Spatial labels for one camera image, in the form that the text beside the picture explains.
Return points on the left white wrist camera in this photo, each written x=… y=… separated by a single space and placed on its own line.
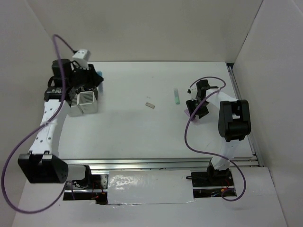
x=82 y=58

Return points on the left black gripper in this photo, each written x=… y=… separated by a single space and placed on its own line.
x=95 y=79

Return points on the green highlighter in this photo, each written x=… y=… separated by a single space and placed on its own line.
x=176 y=96

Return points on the aluminium rail frame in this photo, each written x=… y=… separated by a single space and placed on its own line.
x=127 y=134

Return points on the grey eraser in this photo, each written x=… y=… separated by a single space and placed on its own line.
x=150 y=105

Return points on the white slatted organizer container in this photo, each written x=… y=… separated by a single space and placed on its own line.
x=85 y=102

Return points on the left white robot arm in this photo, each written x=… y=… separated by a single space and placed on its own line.
x=71 y=91

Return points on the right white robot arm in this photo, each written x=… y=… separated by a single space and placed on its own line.
x=234 y=123

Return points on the blue highlighter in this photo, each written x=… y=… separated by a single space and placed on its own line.
x=100 y=87

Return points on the shiny white cover sheet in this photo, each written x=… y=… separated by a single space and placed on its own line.
x=149 y=187

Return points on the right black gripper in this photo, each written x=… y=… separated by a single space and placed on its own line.
x=190 y=104

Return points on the purple highlighter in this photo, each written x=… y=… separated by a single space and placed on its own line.
x=194 y=120

